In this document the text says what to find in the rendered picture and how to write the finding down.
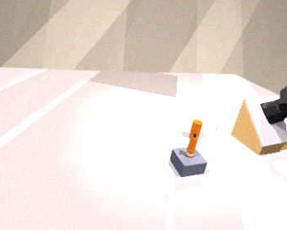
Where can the orange marker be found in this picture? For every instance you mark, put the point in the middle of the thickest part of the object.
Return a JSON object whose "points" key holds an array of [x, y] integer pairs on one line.
{"points": [[192, 145]]}

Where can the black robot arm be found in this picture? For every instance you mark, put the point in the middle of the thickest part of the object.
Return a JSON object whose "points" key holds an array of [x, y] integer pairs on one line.
{"points": [[276, 110]]}

